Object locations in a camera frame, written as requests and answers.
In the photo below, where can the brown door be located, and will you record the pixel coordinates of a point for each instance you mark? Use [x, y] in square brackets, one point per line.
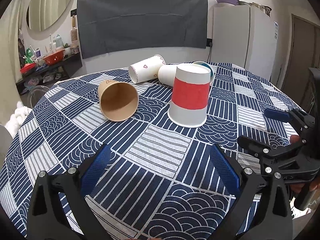
[304, 54]

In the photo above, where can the white refrigerator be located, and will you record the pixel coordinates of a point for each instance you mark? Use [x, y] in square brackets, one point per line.
[245, 36]

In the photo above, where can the oval wall mirror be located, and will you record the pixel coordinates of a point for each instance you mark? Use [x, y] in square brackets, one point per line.
[41, 14]

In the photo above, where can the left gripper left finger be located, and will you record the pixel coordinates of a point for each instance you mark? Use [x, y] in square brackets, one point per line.
[46, 217]

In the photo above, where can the beige curtain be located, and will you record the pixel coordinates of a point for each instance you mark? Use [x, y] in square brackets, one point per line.
[10, 66]

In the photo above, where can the transparent acrylic chair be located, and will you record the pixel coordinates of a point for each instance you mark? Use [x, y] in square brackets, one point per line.
[35, 94]

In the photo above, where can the white cup with pink hearts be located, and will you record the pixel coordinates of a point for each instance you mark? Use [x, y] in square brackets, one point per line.
[146, 69]

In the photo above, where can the red banded white paper cup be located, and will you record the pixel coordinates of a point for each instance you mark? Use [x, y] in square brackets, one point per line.
[189, 99]

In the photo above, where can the purple basin on fridge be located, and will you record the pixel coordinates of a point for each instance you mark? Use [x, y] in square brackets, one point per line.
[223, 3]

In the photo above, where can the black wall socket with cable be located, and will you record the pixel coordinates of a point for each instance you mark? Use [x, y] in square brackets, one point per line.
[210, 45]

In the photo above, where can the white chair back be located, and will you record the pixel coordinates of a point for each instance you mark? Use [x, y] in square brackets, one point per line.
[5, 142]

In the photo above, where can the dark grey covered television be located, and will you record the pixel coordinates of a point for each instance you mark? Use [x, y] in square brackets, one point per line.
[106, 26]

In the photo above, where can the white cup with yellow rim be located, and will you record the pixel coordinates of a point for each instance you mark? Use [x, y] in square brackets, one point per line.
[166, 74]

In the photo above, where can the red colander bowl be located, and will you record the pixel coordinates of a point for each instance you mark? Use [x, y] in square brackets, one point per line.
[54, 57]

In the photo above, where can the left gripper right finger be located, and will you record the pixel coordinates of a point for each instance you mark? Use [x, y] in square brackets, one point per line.
[272, 219]

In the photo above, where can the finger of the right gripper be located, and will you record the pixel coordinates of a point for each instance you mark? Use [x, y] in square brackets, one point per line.
[297, 118]
[256, 148]

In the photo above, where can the blue white patterned tablecloth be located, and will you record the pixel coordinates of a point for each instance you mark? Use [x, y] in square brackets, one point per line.
[160, 181]

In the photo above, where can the black wall shelf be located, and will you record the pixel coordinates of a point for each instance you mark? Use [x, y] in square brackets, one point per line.
[62, 70]

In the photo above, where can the white fluffy blanket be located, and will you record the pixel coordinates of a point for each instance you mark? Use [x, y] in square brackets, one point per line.
[17, 118]

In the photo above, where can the red plate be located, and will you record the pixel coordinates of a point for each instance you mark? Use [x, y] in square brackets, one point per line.
[27, 67]

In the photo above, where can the brown kraft paper cup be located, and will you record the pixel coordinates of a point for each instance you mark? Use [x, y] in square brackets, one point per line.
[118, 100]

